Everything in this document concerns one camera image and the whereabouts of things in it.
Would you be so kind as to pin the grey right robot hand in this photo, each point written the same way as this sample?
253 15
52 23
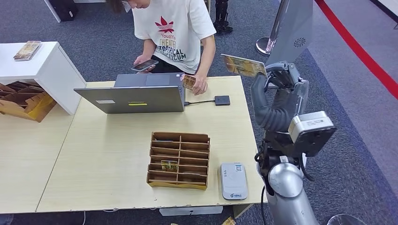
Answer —
280 93

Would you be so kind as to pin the person's left hand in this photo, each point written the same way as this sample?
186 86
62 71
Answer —
201 85

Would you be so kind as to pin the person's right hand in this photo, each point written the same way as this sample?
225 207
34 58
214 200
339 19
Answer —
143 59

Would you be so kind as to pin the black smartphone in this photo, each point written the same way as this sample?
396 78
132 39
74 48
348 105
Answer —
144 65

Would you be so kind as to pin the brown patterned card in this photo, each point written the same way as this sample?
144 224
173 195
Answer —
188 82

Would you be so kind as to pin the yellow patterned ID card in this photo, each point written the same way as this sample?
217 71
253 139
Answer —
242 66

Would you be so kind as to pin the person's right forearm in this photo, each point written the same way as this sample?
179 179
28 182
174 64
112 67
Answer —
148 49

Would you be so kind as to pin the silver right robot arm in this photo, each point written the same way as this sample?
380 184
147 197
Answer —
286 180

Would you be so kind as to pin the person's left forearm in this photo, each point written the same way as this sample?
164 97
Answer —
206 56

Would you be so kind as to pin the person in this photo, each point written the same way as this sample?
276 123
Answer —
180 18

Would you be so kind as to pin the wooden slotted card organizer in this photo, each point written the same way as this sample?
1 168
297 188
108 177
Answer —
192 153

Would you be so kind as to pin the yellow green room key card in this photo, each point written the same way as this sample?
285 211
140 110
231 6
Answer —
169 165

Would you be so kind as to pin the white card reader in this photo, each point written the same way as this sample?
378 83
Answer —
233 183

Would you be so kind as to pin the small black usb box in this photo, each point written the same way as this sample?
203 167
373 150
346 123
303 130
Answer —
222 100

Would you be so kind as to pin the grey laptop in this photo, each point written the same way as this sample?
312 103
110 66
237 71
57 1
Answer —
140 100

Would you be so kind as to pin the grey kiosk stand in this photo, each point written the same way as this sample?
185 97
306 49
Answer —
292 24

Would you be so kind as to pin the black tripod stand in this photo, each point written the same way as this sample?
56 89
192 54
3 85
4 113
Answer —
222 18

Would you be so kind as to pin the red barrier belt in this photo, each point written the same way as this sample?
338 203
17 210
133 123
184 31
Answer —
357 49

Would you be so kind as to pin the black cabinet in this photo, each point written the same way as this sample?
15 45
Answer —
62 9

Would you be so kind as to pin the white side table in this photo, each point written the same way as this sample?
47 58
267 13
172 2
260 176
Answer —
37 67

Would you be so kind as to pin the stack of patterned cards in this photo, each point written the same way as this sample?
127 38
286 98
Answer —
27 50

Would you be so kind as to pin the brown cardboard organizer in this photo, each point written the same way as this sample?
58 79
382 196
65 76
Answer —
21 104

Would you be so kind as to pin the clear round glass object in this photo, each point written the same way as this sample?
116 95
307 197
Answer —
345 220

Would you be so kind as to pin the chrome stanchion post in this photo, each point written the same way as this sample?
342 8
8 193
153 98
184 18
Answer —
264 46

